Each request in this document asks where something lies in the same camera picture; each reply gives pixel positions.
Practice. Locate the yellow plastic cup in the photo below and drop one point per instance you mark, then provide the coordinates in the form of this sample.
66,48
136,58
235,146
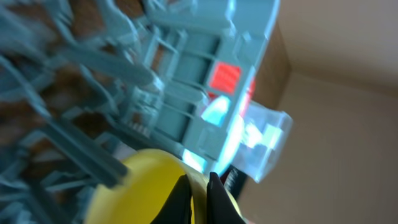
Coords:
151,176

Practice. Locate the red plastic tray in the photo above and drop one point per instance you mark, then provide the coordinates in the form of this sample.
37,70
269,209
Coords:
225,79

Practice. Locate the grey dishwasher rack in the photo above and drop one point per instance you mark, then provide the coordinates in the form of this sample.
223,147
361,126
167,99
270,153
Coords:
87,84

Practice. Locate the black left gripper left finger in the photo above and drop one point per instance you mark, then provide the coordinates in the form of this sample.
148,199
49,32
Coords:
177,208

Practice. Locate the clear plastic bin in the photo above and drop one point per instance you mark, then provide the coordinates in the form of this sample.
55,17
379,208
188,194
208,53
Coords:
264,137

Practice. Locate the black waste tray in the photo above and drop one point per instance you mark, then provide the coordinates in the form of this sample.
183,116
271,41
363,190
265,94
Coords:
234,181

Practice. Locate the light blue plate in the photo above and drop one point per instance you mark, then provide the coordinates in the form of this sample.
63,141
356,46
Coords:
215,114

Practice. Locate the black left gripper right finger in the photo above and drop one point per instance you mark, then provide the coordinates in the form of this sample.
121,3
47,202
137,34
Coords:
219,207

